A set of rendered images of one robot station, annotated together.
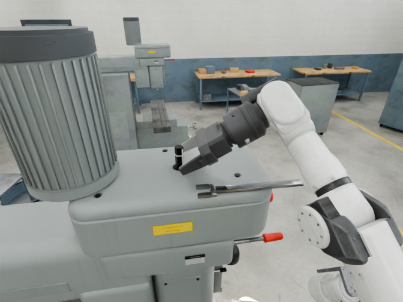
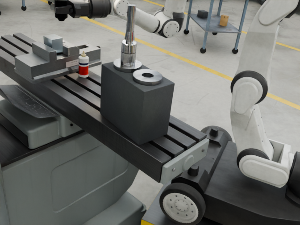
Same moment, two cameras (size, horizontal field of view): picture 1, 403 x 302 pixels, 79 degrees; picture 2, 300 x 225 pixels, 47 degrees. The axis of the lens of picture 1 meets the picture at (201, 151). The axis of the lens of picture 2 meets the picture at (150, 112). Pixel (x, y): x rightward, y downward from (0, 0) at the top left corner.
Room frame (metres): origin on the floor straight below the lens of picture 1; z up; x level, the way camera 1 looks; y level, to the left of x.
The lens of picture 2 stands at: (-0.69, 0.62, 1.59)
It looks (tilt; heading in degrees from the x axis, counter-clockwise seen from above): 31 degrees down; 319
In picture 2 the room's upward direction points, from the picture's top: 7 degrees clockwise
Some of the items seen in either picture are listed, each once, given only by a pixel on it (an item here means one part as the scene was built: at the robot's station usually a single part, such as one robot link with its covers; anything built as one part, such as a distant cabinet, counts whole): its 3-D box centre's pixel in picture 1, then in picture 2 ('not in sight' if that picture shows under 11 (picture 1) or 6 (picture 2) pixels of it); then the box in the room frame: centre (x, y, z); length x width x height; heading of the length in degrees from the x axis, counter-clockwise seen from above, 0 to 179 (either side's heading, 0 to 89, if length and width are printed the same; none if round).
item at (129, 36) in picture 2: not in sight; (130, 24); (0.13, 0.02, 1.28); 0.03 x 0.03 x 0.11
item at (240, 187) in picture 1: (250, 186); not in sight; (0.44, -0.11, 1.89); 0.24 x 0.04 x 0.01; 98
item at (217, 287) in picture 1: (216, 269); not in sight; (0.54, -0.05, 1.45); 0.04 x 0.04 x 0.21; 9
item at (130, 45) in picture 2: not in sight; (129, 43); (0.13, 0.02, 1.22); 0.05 x 0.05 x 0.01
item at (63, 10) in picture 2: not in sight; (64, 10); (0.50, 0.06, 1.23); 0.06 x 0.02 x 0.03; 84
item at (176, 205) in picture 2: not in sight; (182, 204); (0.01, -0.24, 0.50); 0.20 x 0.05 x 0.20; 28
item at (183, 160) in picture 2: not in sight; (71, 87); (0.48, 0.05, 0.92); 1.24 x 0.23 x 0.08; 9
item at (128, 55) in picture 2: not in sight; (128, 54); (0.13, 0.02, 1.19); 0.05 x 0.05 x 0.06
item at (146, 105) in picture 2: not in sight; (135, 97); (0.08, 0.02, 1.06); 0.22 x 0.12 x 0.20; 2
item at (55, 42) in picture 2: not in sight; (53, 43); (0.59, 0.07, 1.07); 0.06 x 0.05 x 0.06; 10
